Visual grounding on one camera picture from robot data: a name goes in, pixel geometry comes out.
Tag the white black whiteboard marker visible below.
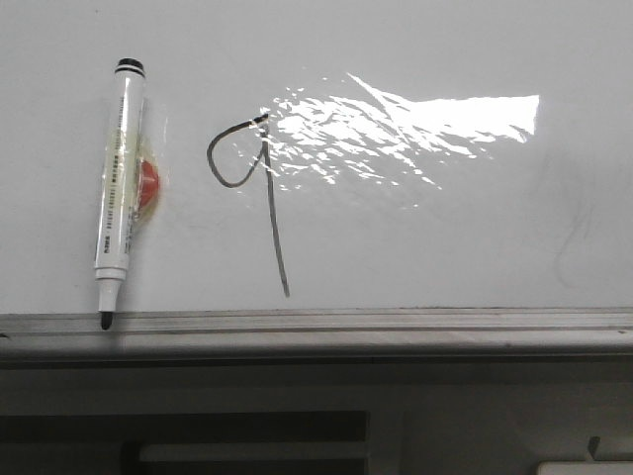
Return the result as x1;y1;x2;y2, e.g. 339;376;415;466
94;57;145;331

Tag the white glossy whiteboard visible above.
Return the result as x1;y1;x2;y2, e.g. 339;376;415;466
1;1;632;314

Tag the red round magnet with tape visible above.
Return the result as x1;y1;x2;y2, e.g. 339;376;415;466
135;136;166;225

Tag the white box lower right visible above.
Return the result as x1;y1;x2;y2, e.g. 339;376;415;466
536;461;633;475

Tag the aluminium whiteboard frame rail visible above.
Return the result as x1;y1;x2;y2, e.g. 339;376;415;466
1;307;632;366

